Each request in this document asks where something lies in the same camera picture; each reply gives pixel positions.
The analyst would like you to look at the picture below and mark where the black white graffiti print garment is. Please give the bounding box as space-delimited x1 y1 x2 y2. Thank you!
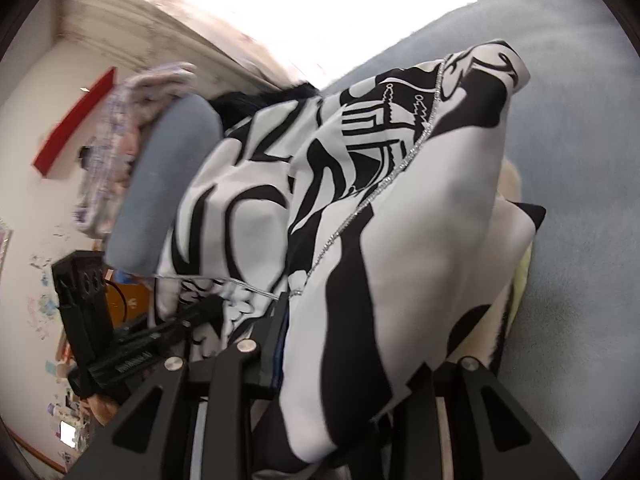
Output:
155 40 529 474

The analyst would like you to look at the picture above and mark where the black clothes pile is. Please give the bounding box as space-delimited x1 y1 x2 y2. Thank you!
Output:
208 82 320 131

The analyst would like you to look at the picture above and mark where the pink patterned folded blanket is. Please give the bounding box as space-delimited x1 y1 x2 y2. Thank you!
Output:
73 62 196 240

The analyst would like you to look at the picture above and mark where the light green folded garment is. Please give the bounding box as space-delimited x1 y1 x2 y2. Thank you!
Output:
509 245 533 324

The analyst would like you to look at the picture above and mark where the cream folded garment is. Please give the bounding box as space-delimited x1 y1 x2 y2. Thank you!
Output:
471 158 523 366

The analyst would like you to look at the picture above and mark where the blue-grey bed sheet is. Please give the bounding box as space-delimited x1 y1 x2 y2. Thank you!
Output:
330 0 639 479

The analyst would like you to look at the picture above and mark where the red wall strip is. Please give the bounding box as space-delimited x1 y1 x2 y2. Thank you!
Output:
32 66 117 178

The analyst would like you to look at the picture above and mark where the black device on nightstand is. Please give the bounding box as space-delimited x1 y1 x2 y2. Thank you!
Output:
52 250 224 405

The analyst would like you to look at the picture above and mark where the white floral curtain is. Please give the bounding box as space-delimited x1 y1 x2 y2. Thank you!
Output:
58 0 478 88

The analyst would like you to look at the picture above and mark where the blue-grey pillow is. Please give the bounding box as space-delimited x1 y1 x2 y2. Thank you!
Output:
104 94 224 276

